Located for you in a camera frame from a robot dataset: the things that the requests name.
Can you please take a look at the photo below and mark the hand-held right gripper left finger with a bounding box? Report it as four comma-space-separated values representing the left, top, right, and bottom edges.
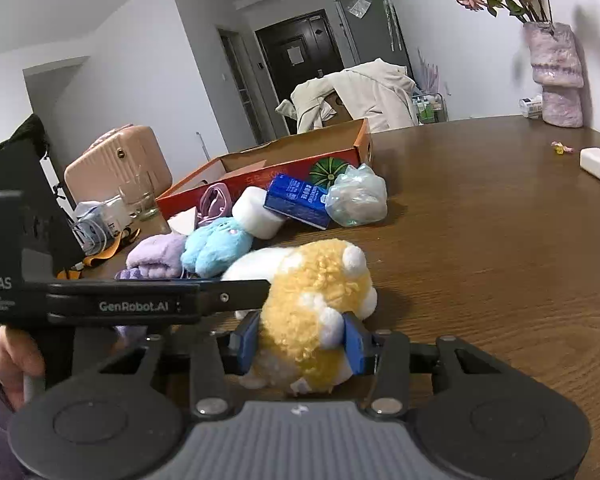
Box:
97, 311, 262, 419

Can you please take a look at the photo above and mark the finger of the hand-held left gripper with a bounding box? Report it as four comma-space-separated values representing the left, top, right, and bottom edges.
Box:
198, 279, 272, 318

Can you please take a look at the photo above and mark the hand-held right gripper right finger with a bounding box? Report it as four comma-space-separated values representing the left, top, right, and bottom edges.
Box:
342, 312, 504, 419

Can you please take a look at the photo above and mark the light blue plush toy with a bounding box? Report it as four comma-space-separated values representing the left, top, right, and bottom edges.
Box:
180, 216, 254, 279

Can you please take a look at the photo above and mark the yellow and white plush toy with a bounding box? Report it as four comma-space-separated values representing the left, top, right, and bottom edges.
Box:
220, 238, 380, 397

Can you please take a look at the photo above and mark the lavender fuzzy plush toy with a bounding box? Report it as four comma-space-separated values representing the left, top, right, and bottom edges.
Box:
113, 233, 187, 282

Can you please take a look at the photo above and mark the white foam roll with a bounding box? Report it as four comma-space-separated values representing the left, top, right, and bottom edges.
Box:
231, 186, 286, 240

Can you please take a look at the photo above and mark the purple satin cloth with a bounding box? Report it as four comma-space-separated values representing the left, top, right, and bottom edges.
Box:
194, 183, 236, 226

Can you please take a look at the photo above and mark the orange cardboard box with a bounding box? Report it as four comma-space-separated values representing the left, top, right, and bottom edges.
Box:
155, 117, 375, 221

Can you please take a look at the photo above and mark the person's left hand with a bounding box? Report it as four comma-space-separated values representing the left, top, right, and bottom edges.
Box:
0, 329, 47, 412

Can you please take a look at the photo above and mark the white paper napkin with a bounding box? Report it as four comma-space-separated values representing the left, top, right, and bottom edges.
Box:
168, 209, 199, 236

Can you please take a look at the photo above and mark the black paper bag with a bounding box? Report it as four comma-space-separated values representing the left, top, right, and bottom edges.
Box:
0, 119, 86, 274

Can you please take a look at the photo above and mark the clear drinking glass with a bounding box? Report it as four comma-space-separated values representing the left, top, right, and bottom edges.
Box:
118, 174, 160, 222

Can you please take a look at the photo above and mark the blue tissue packet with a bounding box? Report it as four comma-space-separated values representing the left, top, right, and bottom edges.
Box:
263, 173, 334, 231

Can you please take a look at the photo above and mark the pink hard suitcase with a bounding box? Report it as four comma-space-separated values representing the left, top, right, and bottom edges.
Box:
63, 124, 175, 211

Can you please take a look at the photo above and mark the clear crumpled plastic bag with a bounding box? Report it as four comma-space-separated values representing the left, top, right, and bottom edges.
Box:
324, 163, 389, 227

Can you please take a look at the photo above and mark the black cloth bag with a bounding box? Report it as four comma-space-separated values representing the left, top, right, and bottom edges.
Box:
9, 113, 51, 161

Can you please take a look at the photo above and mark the brown cardboard box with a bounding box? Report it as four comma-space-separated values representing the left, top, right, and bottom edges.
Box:
324, 90, 354, 129

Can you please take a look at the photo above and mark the black entrance door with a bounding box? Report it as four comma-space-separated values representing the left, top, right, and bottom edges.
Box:
254, 8, 345, 106

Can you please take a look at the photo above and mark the beige coat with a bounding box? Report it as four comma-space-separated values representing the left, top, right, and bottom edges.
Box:
274, 58, 419, 135

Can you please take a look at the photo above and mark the metal trolley rack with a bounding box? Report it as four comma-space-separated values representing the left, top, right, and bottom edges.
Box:
412, 90, 449, 125

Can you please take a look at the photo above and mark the purple flower bouquet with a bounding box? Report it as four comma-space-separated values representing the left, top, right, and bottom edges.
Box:
417, 49, 441, 96

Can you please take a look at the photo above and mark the grey refrigerator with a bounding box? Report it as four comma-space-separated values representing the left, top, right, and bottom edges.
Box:
334, 0, 414, 79

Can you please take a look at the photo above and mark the white charger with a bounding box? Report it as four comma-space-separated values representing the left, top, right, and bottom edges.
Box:
578, 147, 600, 183

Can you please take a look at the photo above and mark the clear umbrella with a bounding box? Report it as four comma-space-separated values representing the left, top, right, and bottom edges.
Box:
377, 0, 399, 51

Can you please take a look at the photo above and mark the purple textured vase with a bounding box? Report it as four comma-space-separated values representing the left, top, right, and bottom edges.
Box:
523, 20, 585, 129

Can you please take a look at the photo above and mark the orange strap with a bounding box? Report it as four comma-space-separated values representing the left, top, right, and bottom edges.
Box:
57, 227, 141, 281

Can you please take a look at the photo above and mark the bag of cables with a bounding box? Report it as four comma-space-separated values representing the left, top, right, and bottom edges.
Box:
72, 197, 131, 256

